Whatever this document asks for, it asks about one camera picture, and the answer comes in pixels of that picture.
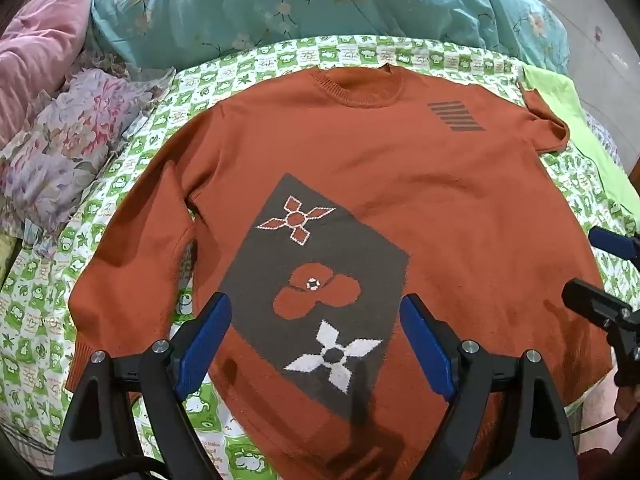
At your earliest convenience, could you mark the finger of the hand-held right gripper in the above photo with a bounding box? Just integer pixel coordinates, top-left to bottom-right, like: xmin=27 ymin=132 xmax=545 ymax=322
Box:
xmin=561 ymin=278 xmax=635 ymax=332
xmin=588 ymin=227 xmax=640 ymax=262

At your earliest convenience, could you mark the teal floral quilt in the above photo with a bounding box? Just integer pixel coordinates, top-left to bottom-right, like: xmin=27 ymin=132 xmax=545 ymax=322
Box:
xmin=90 ymin=0 xmax=571 ymax=76

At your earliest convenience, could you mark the green patterned bedsheet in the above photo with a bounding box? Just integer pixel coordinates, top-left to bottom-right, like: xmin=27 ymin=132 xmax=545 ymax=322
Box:
xmin=0 ymin=35 xmax=640 ymax=480

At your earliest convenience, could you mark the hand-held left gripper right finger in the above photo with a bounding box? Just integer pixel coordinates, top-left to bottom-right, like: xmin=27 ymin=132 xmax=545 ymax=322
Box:
xmin=400 ymin=294 xmax=581 ymax=480

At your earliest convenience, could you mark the light green cloth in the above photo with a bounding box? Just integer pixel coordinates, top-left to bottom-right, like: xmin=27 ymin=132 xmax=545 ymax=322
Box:
xmin=522 ymin=65 xmax=640 ymax=236

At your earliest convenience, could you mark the pink blanket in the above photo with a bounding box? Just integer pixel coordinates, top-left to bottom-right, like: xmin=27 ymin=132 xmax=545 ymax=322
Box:
xmin=0 ymin=0 xmax=108 ymax=146

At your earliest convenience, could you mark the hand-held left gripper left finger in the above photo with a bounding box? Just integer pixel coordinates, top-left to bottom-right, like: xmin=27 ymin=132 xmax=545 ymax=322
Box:
xmin=52 ymin=291 xmax=233 ymax=480

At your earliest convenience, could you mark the orange knit sweater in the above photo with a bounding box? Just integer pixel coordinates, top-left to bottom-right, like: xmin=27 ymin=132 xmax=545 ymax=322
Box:
xmin=65 ymin=62 xmax=616 ymax=480

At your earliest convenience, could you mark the lilac floral pillow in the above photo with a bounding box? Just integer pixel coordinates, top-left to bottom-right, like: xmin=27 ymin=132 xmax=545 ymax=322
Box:
xmin=0 ymin=52 xmax=176 ymax=256

